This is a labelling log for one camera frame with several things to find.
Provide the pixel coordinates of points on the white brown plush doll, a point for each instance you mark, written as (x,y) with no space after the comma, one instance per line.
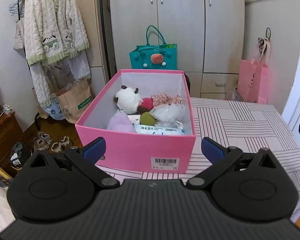
(128,100)

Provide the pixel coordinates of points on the pink paper shopping bag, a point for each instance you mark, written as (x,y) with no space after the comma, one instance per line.
(254,78)

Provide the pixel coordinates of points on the grey wooden wardrobe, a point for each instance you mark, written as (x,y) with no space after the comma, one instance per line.
(208,33)

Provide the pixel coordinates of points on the striped pink tablecloth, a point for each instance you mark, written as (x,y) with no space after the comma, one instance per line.
(248,126)

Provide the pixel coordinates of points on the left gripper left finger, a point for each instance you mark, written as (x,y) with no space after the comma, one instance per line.
(95,150)

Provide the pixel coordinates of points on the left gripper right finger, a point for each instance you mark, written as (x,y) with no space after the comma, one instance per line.
(212,150)

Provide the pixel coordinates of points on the blue white wipes packet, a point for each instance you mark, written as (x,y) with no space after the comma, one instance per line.
(155,130)

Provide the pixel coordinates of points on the teal felt tote bag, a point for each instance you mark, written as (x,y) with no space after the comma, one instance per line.
(164,56)

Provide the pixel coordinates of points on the black clothes rack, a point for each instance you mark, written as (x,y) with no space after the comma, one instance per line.
(27,32)

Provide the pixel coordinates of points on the white fluffy mesh item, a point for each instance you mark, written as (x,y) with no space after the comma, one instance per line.
(169,116)

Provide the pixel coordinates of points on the black suitcase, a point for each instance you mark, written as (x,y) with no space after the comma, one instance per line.
(188,83)

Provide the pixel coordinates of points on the purple plush toy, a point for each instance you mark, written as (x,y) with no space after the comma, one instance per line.
(121,123)

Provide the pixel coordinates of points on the pink cardboard box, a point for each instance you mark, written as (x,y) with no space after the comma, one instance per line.
(133,151)

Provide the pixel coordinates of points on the cream green knit cardigan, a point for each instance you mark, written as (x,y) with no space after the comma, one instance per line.
(64,41)

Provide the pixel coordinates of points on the pair of beige sandals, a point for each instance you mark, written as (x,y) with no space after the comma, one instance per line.
(45,141)

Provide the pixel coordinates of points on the wall hook with hair ties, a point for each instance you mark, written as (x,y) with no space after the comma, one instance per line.
(263,42)

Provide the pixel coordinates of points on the wooden side cabinet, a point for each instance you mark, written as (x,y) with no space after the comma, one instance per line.
(10,133)

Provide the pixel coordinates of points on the brown paper bag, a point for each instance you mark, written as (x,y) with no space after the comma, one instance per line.
(74,99)

